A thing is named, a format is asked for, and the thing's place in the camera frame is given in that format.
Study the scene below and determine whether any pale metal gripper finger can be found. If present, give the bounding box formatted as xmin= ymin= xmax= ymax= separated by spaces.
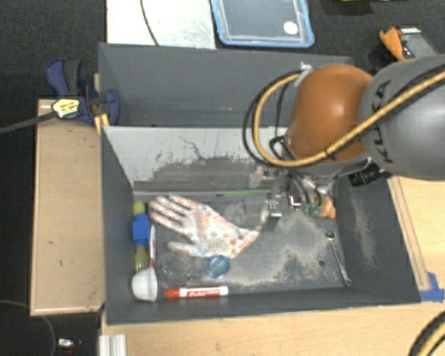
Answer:
xmin=243 ymin=194 xmax=271 ymax=217
xmin=260 ymin=200 xmax=283 ymax=234

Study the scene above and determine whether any orange toy fruit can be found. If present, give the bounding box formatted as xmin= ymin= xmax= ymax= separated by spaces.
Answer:
xmin=317 ymin=196 xmax=337 ymax=220

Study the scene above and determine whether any floral print work glove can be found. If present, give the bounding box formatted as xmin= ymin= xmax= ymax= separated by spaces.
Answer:
xmin=148 ymin=194 xmax=260 ymax=260

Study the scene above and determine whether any blue clear plastic lid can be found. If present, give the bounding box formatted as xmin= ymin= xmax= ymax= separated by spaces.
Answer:
xmin=205 ymin=254 xmax=231 ymax=279

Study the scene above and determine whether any small metal wrench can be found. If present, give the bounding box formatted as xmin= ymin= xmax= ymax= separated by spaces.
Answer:
xmin=323 ymin=231 xmax=353 ymax=287

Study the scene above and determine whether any red and white marker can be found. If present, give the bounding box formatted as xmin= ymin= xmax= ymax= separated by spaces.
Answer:
xmin=163 ymin=285 xmax=230 ymax=300

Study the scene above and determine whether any grey metal bin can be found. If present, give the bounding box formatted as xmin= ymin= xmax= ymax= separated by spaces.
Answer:
xmin=97 ymin=42 xmax=422 ymax=326

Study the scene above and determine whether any white measuring scoop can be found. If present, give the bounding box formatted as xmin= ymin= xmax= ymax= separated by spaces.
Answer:
xmin=131 ymin=223 xmax=159 ymax=303

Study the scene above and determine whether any pale wood flat board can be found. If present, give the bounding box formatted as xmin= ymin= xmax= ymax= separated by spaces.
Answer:
xmin=29 ymin=98 xmax=107 ymax=317

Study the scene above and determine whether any black cylinder on white bracket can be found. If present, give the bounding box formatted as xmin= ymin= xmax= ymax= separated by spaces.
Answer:
xmin=347 ymin=163 xmax=381 ymax=188

